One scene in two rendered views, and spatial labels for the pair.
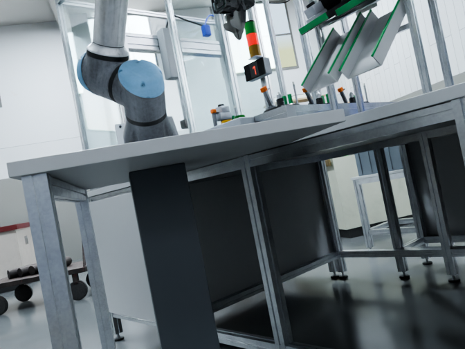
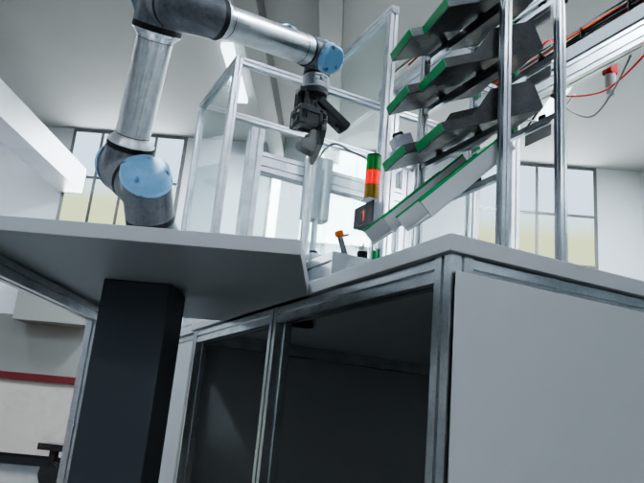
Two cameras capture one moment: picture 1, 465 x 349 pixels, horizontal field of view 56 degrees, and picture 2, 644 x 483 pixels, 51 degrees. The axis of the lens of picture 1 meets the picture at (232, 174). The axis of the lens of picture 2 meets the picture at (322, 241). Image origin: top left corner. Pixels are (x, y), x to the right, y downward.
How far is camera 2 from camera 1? 0.67 m
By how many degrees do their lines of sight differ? 21
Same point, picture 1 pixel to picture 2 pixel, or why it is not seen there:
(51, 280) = not seen: outside the picture
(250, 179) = (272, 338)
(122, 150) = (32, 223)
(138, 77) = (136, 172)
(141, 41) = (281, 166)
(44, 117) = not seen: hidden behind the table
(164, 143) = (77, 227)
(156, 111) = (150, 216)
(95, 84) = (104, 173)
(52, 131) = not seen: hidden behind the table
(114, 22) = (136, 111)
